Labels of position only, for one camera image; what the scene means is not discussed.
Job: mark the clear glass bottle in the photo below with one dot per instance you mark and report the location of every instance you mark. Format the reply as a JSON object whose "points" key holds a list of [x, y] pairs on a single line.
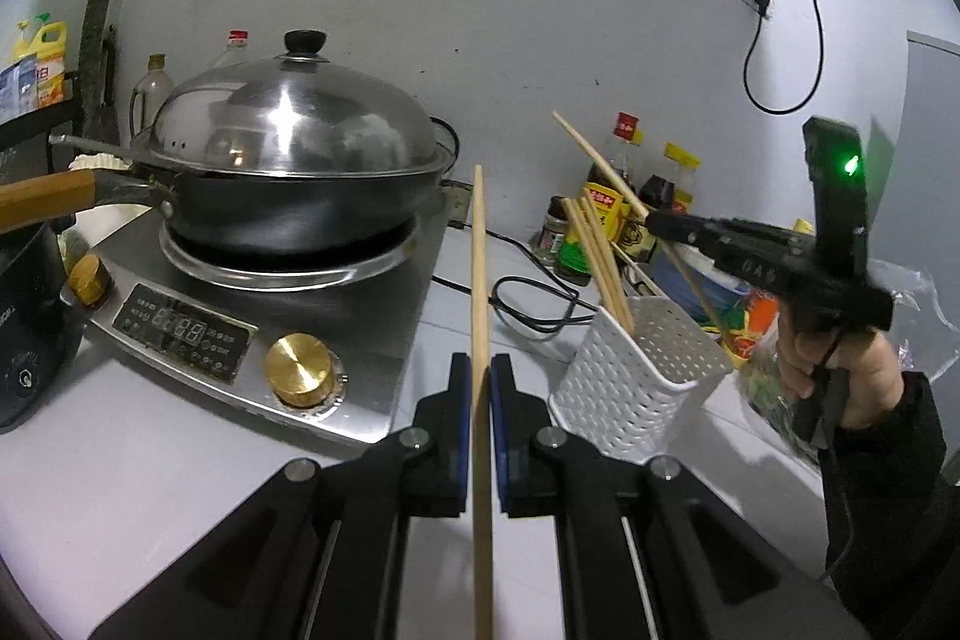
{"points": [[150, 100]]}

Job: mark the blue box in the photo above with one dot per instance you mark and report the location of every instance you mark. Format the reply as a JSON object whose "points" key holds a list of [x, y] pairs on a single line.
{"points": [[709, 284]]}

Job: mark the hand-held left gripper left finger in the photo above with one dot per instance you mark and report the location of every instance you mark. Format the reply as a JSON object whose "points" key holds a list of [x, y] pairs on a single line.
{"points": [[457, 437]]}

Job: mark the yellow cap soy sauce bottle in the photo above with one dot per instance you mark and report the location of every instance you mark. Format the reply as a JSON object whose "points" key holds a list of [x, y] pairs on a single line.
{"points": [[675, 183]]}

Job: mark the steel wok lid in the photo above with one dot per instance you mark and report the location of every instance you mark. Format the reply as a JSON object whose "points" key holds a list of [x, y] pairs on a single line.
{"points": [[292, 115]]}

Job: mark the yellow cooking oil bottle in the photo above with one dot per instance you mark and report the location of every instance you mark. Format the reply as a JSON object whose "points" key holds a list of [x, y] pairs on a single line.
{"points": [[41, 66]]}

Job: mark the person's right hand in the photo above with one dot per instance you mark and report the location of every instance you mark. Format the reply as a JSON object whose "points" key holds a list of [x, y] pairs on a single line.
{"points": [[870, 377]]}

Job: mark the silver induction cooker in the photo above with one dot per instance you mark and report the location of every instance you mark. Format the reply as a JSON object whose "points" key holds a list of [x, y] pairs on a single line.
{"points": [[247, 310]]}

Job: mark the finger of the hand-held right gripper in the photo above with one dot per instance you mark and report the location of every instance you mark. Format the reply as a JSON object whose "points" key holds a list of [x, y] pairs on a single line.
{"points": [[712, 226], [709, 250]]}

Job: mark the white perforated utensil holder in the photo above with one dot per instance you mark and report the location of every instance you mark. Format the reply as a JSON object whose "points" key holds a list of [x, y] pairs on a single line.
{"points": [[637, 377]]}

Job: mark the napa cabbage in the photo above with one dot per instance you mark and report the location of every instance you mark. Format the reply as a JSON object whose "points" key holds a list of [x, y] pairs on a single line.
{"points": [[94, 162]]}

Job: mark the person's right forearm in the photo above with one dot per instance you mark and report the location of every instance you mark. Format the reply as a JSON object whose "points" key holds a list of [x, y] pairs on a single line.
{"points": [[889, 505]]}

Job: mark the gold cooker knob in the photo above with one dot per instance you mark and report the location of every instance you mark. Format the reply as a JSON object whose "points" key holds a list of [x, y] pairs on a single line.
{"points": [[301, 368]]}

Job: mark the metal spatula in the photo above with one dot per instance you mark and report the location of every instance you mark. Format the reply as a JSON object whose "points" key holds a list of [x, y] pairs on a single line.
{"points": [[90, 145]]}

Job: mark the brown label dark bottle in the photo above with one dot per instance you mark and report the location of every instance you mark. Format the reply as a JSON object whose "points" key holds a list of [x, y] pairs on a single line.
{"points": [[637, 239]]}

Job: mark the clear plastic bag of greens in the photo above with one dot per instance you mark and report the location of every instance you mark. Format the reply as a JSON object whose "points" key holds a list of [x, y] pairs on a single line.
{"points": [[765, 396]]}

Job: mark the red cap sauce bottle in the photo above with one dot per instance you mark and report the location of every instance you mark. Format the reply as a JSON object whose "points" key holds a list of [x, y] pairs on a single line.
{"points": [[624, 145]]}

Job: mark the dark spice jar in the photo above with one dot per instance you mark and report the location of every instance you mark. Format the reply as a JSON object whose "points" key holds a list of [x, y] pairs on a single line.
{"points": [[553, 231]]}

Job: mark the black rack post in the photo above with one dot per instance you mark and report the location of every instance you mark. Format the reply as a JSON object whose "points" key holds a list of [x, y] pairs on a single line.
{"points": [[105, 10]]}

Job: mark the black electric pot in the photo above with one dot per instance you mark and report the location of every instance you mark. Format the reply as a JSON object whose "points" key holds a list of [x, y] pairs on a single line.
{"points": [[30, 340]]}

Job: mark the clear bottle with red cap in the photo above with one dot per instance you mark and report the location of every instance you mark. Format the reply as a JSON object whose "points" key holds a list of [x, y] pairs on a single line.
{"points": [[234, 48]]}

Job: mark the yellow orange squeeze bottle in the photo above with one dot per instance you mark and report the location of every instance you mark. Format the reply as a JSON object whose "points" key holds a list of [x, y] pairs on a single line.
{"points": [[754, 325]]}

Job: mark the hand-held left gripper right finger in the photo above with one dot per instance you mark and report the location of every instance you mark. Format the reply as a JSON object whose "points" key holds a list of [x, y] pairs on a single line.
{"points": [[501, 449]]}

